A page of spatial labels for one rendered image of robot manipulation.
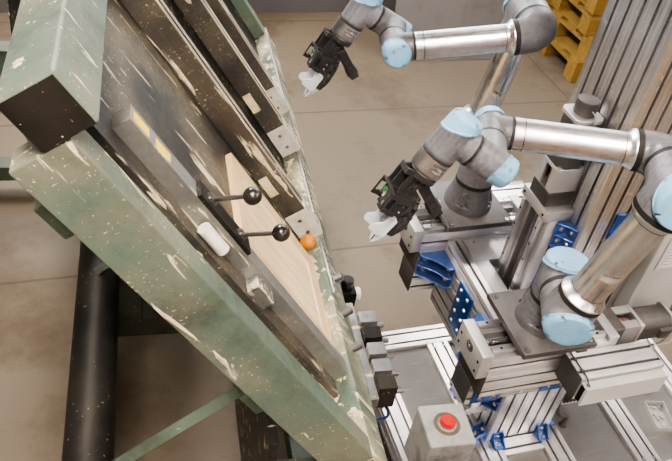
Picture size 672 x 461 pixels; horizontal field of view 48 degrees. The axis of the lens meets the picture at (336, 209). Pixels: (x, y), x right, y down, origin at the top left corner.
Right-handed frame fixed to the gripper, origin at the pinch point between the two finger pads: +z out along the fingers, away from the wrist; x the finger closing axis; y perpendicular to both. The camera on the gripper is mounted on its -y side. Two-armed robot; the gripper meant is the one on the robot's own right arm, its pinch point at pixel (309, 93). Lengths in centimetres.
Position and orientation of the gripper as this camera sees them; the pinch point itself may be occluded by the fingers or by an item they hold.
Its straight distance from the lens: 226.0
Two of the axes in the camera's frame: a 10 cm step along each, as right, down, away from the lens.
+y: -7.8, -2.8, -5.6
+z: -5.6, 7.1, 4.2
